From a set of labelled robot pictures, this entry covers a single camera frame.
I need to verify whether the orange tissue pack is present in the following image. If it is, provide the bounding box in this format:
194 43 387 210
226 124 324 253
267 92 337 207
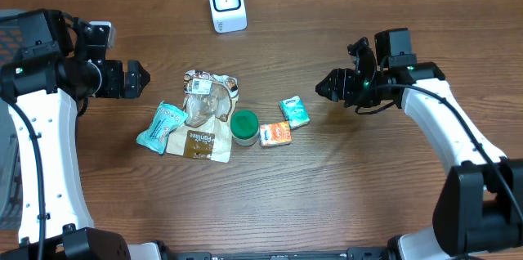
259 121 292 147

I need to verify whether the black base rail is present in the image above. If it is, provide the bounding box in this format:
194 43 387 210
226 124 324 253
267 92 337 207
167 247 401 260

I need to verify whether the dark grey mesh basket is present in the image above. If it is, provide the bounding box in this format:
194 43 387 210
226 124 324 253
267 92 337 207
1 20 23 231

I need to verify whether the white barcode scanner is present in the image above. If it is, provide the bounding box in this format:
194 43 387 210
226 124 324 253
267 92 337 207
209 0 248 34

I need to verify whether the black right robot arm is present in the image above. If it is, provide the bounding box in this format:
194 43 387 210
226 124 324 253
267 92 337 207
315 28 522 259

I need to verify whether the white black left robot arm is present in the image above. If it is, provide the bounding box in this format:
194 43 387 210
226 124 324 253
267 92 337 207
1 9 169 259

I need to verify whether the teal tissue pack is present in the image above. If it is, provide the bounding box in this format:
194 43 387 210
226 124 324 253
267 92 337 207
279 96 310 129

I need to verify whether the green lid clear jar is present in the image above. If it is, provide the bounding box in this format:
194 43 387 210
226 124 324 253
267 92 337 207
230 110 259 146

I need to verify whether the mint green wipes pack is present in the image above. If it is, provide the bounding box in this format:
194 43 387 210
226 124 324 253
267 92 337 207
136 101 188 155

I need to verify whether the clear bag bread package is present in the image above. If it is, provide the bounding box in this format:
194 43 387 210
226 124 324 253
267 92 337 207
166 69 239 163

